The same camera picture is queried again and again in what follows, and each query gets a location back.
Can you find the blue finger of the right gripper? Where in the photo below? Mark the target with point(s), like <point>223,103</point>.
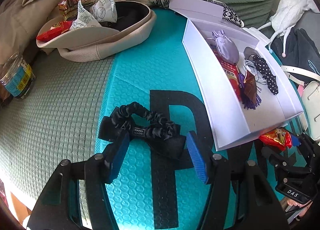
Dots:
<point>295,140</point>

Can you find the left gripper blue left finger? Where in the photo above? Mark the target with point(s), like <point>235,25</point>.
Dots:
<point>114,155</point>

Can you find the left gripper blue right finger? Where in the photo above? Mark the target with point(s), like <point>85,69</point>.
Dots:
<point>201,157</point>

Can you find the red gold snack packet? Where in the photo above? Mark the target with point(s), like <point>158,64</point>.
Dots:
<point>278,138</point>

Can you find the black bow hair scrunchie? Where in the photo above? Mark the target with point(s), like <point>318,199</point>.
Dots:
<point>161,134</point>

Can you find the dark red candy packet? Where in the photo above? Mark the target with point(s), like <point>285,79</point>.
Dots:
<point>250,88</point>

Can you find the polka dot hair scrunchie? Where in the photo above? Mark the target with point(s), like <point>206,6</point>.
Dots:
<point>263,68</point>

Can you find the lavender tasselled sachet pouch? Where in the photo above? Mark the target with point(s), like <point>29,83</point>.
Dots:
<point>229,52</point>

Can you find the white leather handbag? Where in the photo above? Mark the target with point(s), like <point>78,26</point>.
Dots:
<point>309,119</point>

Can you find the teal bubble mailer mat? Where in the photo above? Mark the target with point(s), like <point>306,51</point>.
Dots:
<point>156,192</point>

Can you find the pink card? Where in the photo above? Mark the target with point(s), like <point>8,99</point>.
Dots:
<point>300,90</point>

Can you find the green bed cover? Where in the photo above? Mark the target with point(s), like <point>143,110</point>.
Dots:
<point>60,116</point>

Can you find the white cardboard storage box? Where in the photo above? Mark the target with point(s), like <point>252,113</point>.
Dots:
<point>240,70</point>

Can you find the flat red snack packet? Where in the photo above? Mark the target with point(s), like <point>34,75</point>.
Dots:
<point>231,72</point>

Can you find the dark navy sweatshirt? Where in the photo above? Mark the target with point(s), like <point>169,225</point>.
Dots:
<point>300,51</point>

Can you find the grey transparent earbuds case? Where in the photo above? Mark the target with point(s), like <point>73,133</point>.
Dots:
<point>249,53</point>

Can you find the glass jar blue label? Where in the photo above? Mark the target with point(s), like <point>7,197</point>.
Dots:
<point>17,76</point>

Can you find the beige bucket hat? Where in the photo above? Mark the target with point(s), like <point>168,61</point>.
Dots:
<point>134,25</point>

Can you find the red candy in hat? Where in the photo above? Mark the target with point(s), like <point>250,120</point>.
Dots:
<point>55,30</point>

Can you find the white triangular snack packet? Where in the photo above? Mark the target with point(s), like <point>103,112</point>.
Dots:
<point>104,11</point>
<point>84,19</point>

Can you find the white knit tasselled hat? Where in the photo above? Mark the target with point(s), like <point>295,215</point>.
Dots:
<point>288,13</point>

